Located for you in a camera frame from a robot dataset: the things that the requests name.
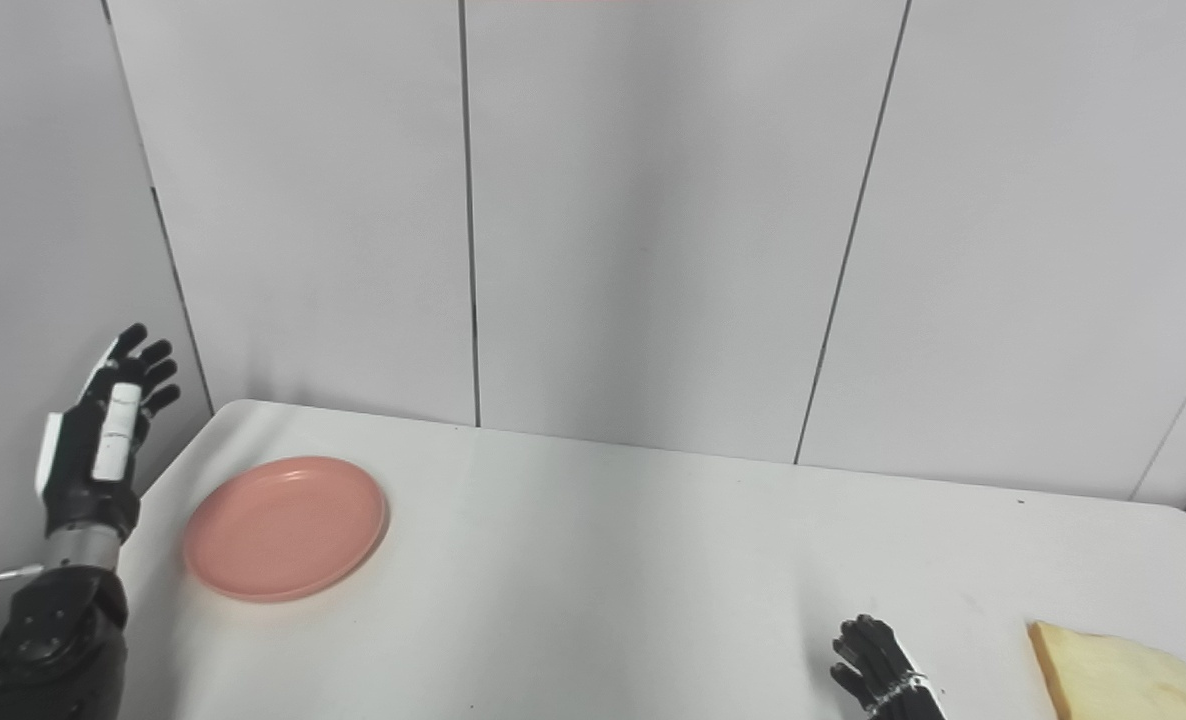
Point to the slice of white bread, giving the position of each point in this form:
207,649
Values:
1123,685

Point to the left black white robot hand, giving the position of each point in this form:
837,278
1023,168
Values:
78,470

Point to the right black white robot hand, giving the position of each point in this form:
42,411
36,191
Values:
888,670

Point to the pink round plate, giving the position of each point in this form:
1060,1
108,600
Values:
283,528

